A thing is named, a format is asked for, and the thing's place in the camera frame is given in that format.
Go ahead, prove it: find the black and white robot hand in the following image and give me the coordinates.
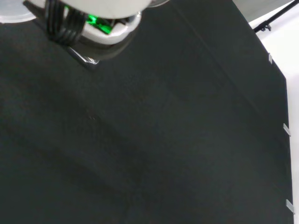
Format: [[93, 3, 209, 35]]
[[22, 0, 170, 47]]

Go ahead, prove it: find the black bench cloth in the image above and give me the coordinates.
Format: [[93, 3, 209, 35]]
[[0, 0, 295, 224]]

